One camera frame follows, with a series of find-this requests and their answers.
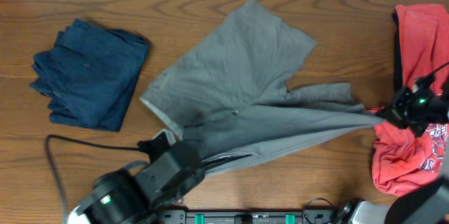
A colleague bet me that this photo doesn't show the folded navy blue shorts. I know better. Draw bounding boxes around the folded navy blue shorts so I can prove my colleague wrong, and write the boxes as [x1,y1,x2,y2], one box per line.
[30,19,150,132]

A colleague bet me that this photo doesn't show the grey shorts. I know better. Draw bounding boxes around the grey shorts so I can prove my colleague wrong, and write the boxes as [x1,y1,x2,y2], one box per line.
[140,0,382,176]

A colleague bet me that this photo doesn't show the red printed t-shirt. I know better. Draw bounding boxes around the red printed t-shirt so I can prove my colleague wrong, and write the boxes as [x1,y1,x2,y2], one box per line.
[371,4,448,197]

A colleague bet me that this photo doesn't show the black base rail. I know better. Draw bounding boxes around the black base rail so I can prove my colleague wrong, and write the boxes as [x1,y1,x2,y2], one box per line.
[156,197,354,224]

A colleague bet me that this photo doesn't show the black garment under red shirt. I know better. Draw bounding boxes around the black garment under red shirt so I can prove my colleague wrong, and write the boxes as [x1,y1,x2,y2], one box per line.
[391,12,403,93]

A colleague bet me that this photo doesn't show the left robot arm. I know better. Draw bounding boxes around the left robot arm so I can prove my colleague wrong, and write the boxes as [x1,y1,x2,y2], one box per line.
[74,142,205,223]

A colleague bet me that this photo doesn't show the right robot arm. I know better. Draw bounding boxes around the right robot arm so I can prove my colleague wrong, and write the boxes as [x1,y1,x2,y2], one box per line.
[340,73,448,224]

